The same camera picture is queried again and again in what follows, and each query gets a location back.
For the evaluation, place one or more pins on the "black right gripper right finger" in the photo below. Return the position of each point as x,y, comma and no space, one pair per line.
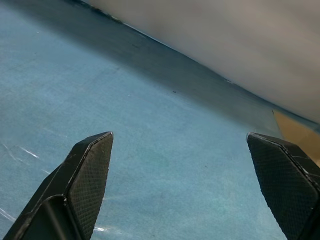
287,180

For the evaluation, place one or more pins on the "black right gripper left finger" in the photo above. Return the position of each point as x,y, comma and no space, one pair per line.
85,180

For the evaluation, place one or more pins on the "brown cardboard sheet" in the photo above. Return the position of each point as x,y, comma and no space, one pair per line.
297,132

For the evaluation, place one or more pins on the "blue foam table mat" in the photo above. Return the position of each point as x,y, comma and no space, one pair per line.
150,150

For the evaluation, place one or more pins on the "white backdrop sheet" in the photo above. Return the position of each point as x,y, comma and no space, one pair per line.
225,37

